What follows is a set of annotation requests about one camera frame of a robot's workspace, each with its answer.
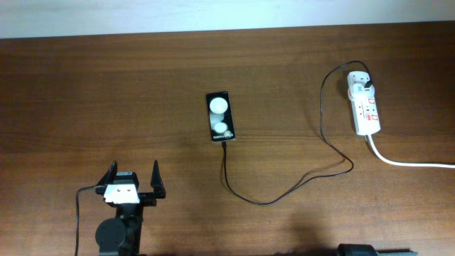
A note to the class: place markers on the white USB charger plug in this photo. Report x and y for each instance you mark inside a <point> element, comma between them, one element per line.
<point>360,90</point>

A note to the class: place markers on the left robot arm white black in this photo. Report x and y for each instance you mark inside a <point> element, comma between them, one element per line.
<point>121,235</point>

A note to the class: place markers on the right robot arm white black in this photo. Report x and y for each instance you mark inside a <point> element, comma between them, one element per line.
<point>369,250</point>

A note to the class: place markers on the black smartphone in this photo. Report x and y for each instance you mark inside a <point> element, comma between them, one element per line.
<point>220,118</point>

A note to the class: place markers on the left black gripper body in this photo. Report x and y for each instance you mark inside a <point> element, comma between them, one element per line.
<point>136,210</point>

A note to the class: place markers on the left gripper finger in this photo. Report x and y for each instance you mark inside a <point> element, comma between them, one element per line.
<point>109,176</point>
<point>156,182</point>

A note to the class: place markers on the white power strip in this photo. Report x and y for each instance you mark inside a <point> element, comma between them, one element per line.
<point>365,112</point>

